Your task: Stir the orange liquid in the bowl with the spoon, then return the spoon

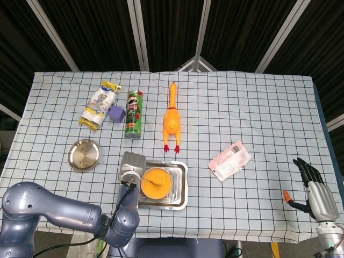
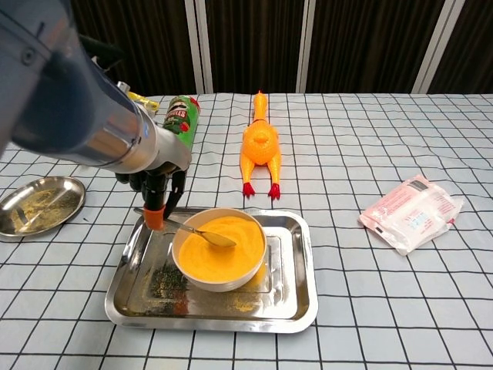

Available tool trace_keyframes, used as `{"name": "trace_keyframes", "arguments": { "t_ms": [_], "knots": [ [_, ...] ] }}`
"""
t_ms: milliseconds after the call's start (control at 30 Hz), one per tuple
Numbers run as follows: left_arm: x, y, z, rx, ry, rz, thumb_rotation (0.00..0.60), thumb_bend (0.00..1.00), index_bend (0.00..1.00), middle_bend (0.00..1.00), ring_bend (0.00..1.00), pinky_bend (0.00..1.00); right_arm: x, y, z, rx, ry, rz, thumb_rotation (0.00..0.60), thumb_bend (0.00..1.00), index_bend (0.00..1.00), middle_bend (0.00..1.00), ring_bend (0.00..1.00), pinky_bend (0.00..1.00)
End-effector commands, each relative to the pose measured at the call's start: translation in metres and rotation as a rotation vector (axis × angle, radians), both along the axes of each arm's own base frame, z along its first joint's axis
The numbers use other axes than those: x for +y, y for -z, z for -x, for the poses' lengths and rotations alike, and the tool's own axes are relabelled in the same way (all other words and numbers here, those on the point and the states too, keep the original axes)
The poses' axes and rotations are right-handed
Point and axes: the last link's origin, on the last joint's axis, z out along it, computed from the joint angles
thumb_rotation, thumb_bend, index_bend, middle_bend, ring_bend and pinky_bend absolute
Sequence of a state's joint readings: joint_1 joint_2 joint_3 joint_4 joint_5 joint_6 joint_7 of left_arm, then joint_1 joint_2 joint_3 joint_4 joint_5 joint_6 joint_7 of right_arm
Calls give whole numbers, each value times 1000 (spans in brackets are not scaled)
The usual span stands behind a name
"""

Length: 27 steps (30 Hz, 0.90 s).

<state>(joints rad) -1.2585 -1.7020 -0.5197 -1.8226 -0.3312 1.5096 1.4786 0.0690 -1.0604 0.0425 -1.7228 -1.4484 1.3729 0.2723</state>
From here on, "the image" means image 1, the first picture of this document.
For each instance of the black folding partition screen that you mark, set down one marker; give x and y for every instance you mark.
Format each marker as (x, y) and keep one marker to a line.
(94, 32)

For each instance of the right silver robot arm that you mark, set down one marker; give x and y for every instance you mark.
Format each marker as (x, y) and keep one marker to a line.
(328, 239)

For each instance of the white round bowl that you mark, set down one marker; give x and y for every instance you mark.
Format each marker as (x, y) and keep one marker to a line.
(161, 198)

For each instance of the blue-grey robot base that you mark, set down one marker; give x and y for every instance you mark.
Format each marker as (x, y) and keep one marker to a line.
(182, 248)

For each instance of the green Pringles can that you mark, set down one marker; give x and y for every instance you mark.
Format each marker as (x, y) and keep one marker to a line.
(133, 118)

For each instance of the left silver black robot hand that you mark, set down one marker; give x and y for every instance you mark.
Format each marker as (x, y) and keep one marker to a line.
(133, 162)

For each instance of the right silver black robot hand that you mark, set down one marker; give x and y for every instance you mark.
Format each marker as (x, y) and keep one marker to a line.
(321, 200)

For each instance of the pink white plastic packet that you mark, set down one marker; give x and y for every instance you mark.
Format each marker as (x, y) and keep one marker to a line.
(229, 161)

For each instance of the purple foam cube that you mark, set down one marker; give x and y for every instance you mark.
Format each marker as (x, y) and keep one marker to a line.
(116, 114)

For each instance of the orange rubber chicken toy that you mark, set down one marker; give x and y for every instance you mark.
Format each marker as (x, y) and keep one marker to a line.
(172, 121)

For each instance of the blue checked tablecloth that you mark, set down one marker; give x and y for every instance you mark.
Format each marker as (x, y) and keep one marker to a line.
(242, 107)

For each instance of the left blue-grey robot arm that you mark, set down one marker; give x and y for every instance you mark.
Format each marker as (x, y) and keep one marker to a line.
(59, 209)

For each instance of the rectangular stainless steel tray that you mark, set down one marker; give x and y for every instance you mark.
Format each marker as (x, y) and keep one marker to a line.
(178, 188)

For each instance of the small metal spoon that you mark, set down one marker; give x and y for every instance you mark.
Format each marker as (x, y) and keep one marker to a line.
(156, 183)

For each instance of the round stainless steel plate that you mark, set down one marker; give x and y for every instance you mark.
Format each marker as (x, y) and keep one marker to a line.
(84, 155)

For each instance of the white yellow bag roll pack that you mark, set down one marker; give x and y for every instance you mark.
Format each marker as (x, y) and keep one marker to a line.
(98, 107)

